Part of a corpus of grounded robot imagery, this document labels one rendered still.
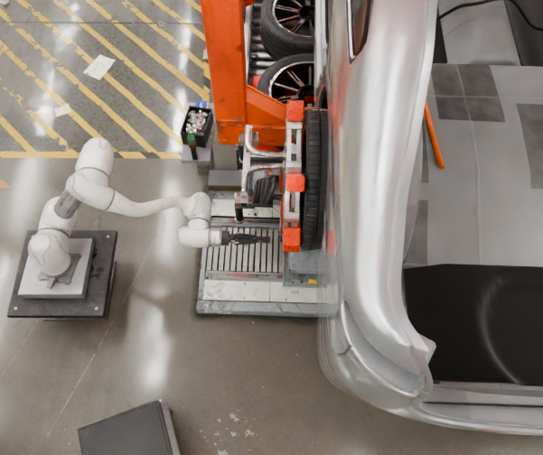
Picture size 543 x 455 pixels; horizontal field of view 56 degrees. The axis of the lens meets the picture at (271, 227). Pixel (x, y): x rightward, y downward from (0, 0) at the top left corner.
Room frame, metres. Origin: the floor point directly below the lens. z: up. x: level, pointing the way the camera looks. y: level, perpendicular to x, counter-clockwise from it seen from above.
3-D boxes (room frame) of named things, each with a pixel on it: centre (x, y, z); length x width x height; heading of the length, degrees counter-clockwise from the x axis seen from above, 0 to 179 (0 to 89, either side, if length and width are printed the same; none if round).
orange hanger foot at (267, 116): (1.81, -0.11, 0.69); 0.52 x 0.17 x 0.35; 90
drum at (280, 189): (1.30, -0.02, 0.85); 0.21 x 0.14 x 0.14; 90
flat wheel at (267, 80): (2.16, -0.22, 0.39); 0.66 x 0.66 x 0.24
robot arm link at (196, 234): (1.11, 0.38, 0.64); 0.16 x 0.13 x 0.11; 89
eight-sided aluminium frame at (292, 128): (1.30, -0.09, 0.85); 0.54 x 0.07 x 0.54; 0
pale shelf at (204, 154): (1.88, 0.44, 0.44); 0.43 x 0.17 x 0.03; 0
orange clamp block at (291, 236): (0.99, -0.09, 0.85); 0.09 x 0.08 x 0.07; 0
